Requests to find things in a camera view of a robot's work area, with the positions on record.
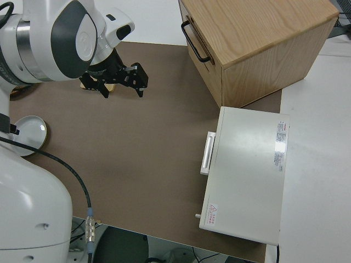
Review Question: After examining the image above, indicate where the wooden drawer cabinet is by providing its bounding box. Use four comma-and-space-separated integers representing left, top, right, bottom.
178, 0, 339, 109

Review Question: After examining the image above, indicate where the black round base plate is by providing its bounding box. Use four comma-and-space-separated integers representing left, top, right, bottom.
94, 226, 149, 263

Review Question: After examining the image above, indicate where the brown woven item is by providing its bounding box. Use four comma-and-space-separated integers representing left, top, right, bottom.
10, 85, 32, 97

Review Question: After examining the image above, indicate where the gray round plate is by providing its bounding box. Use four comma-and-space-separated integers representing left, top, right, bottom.
12, 115, 50, 151

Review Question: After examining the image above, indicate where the black cabinet drawer handle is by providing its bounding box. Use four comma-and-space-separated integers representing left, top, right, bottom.
180, 21, 212, 64

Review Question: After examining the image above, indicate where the white oven door handle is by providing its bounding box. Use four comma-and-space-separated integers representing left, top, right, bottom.
200, 131, 217, 176

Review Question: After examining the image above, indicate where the brown table mat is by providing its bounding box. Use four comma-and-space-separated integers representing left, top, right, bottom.
9, 41, 284, 263

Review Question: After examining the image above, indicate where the black cable with metal connector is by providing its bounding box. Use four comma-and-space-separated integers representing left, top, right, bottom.
0, 136, 97, 263

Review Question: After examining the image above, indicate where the dark mesh item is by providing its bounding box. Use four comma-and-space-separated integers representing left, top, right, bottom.
332, 10, 351, 38

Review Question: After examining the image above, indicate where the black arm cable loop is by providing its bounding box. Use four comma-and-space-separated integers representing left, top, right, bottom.
0, 1, 15, 20

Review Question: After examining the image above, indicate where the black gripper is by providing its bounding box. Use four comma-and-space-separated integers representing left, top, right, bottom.
78, 49, 149, 99

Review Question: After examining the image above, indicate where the light wooden block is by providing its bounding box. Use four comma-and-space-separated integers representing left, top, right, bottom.
80, 77, 116, 93

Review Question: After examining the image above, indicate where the white toaster oven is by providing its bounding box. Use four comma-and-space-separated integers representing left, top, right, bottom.
195, 106, 291, 245

